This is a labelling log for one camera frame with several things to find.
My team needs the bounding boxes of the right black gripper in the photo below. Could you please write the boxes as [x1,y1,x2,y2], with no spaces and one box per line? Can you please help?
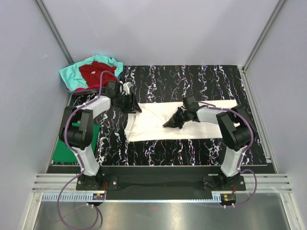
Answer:
[163,107,190,129]

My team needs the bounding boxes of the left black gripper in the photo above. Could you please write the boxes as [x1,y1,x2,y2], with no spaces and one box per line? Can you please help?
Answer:
[116,92,142,114]

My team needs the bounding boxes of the white printed t-shirt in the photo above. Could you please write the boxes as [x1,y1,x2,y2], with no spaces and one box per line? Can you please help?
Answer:
[124,102,222,142]

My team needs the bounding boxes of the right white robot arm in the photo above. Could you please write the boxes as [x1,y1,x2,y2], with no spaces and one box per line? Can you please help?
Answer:
[163,96,254,190]

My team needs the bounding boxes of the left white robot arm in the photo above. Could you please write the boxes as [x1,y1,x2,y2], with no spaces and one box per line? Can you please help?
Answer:
[59,81,142,190]

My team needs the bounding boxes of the black marble table mat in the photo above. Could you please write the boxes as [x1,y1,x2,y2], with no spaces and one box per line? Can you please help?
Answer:
[64,64,268,166]

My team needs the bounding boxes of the dark laundry basket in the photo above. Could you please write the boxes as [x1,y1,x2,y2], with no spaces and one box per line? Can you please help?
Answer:
[66,69,122,96]

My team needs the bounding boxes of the pink garment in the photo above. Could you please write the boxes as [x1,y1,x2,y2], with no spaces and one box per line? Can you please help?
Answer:
[75,84,100,92]

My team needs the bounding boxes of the teal t-shirt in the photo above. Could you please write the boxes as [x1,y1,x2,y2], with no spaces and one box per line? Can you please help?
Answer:
[59,55,124,92]

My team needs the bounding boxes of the folded green t-shirt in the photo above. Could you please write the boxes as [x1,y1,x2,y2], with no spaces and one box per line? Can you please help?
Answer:
[51,124,101,165]

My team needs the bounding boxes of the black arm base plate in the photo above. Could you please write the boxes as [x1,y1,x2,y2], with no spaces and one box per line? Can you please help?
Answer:
[47,164,247,201]

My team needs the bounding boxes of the aluminium frame rail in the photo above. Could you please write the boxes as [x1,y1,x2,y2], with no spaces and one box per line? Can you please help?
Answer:
[32,173,76,192]

